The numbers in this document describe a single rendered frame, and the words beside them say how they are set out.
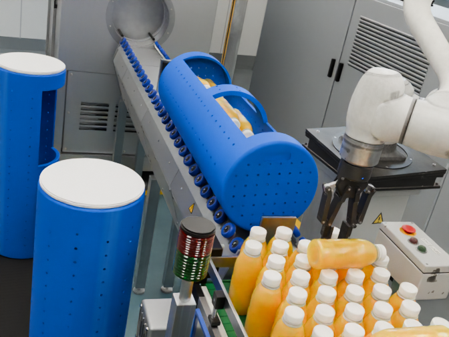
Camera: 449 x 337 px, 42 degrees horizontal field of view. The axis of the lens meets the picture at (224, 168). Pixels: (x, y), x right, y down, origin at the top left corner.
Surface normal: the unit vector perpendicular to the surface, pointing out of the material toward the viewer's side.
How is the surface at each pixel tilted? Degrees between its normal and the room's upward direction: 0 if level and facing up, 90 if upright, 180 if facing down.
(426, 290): 90
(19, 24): 90
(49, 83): 90
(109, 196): 0
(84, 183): 0
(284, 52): 90
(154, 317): 0
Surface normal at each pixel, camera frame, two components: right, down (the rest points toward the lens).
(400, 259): -0.94, -0.04
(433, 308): 0.18, -0.90
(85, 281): 0.21, 0.44
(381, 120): -0.30, 0.33
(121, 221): 0.69, 0.41
